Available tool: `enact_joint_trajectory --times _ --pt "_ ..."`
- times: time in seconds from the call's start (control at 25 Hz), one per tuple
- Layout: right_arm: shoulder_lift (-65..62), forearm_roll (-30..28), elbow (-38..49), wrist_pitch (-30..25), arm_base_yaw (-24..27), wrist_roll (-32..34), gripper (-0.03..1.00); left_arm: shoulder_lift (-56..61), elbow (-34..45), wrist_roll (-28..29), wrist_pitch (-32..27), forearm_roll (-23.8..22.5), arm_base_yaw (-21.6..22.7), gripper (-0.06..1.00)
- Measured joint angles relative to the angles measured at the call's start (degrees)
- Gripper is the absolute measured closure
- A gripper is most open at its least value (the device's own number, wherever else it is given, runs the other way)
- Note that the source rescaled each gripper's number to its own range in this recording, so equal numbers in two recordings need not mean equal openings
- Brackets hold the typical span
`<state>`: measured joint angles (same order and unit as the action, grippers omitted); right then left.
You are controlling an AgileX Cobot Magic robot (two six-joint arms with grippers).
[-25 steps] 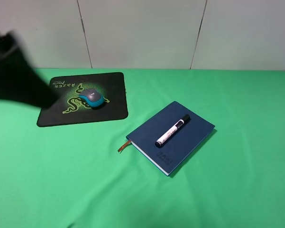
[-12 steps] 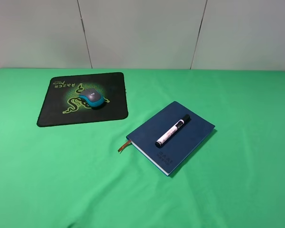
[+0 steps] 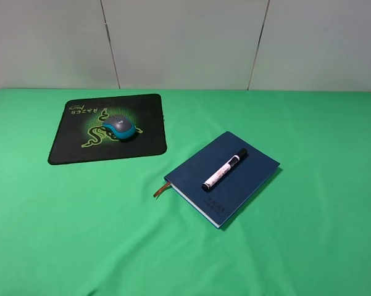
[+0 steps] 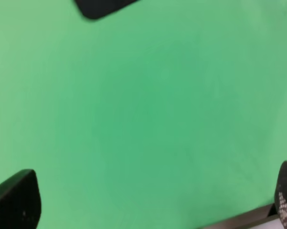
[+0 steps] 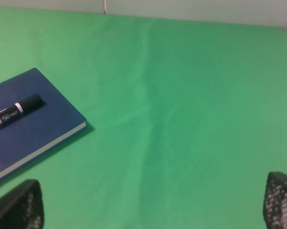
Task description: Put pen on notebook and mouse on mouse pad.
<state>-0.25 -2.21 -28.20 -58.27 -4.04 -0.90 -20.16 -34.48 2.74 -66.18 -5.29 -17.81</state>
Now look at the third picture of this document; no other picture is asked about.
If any white black-capped marker pen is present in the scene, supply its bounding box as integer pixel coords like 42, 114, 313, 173
202, 148, 248, 192

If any grey and blue computer mouse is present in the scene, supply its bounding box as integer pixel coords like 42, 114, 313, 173
102, 114, 136, 140

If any dark blue notebook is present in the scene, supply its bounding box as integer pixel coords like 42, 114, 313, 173
154, 131, 280, 228

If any black green-logo mouse pad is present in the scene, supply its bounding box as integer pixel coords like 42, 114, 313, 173
48, 94, 167, 165

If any green tablecloth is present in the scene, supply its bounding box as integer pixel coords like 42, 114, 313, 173
0, 89, 371, 295

